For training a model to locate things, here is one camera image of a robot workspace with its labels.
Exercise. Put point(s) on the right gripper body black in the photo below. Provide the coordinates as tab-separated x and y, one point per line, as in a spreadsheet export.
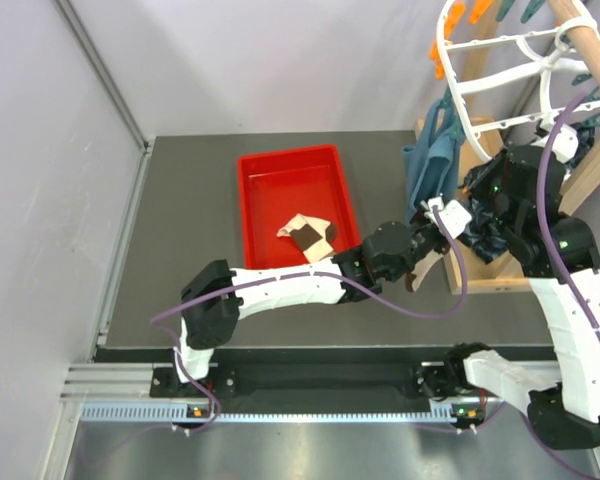
486	187

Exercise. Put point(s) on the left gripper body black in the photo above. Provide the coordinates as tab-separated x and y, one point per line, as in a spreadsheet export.
423	241

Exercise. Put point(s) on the blue sock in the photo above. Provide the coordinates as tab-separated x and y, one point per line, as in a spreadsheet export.
432	163

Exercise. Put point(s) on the pink brown patterned sock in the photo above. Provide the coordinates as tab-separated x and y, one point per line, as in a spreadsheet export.
313	236

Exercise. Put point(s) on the white clip hanger frame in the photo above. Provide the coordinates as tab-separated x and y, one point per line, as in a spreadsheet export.
547	52

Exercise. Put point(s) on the dark patterned sock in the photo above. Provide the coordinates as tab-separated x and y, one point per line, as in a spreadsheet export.
482	236

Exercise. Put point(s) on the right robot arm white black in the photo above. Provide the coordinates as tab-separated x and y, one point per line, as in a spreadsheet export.
561	261

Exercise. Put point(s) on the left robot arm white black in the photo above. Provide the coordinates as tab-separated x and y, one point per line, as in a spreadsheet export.
219	297

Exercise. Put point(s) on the wooden rack stand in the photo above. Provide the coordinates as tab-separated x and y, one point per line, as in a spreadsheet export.
505	274

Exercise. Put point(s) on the red plastic tray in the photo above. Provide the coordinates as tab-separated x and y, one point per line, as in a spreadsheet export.
276	186

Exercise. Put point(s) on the orange clothes peg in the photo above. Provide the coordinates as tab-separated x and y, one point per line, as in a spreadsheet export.
482	15

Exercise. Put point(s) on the teal clothes peg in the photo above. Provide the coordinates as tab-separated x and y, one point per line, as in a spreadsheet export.
529	11

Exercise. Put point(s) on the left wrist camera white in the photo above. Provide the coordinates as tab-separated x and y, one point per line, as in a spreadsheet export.
452	215

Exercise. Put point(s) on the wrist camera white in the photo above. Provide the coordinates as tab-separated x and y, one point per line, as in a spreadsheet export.
564	145
452	215

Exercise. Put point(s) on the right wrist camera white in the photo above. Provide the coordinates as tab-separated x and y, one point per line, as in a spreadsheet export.
564	145

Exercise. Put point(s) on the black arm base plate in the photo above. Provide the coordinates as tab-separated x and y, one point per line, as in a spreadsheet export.
238	380

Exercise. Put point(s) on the aluminium rail front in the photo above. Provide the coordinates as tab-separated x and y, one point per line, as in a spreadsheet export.
121	392

